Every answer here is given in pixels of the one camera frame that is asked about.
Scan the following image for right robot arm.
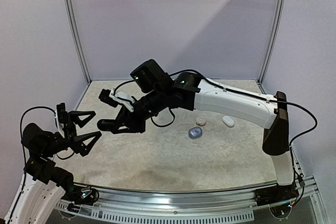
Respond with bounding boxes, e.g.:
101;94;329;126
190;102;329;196
109;59;294;201

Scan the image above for right aluminium frame post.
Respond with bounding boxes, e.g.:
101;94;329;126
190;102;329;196
257;0;285;87

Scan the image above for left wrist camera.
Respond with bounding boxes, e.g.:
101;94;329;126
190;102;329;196
55;103;68;137

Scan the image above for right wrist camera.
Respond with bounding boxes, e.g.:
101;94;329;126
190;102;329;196
98;89;136;112

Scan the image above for pink charging case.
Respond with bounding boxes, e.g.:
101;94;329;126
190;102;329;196
196;116;206;126

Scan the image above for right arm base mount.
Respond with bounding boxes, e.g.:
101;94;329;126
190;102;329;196
254;183;304;208

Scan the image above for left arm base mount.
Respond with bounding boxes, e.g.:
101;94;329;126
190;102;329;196
60;184;100;206

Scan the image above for aluminium front rail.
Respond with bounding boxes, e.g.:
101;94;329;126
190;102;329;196
46;177;328;223

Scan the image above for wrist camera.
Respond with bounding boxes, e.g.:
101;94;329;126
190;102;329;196
98;89;136;112
55;103;68;137

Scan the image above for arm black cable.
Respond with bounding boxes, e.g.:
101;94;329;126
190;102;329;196
112;69;319;147
18;106;77;161

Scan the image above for white charging case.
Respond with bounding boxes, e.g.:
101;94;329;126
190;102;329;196
222;115;235;127

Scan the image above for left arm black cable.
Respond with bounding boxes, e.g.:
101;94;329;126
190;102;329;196
18;106;77;161

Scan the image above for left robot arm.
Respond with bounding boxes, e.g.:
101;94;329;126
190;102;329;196
3;109;101;223

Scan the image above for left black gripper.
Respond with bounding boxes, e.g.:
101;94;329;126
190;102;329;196
40;110;101;157

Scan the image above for black charging case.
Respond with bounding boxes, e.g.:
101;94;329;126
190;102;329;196
97;119;119;132

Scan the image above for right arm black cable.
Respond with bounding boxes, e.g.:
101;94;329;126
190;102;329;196
112;69;319;147

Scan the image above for purple charging case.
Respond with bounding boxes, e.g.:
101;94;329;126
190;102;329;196
188;127;203;139

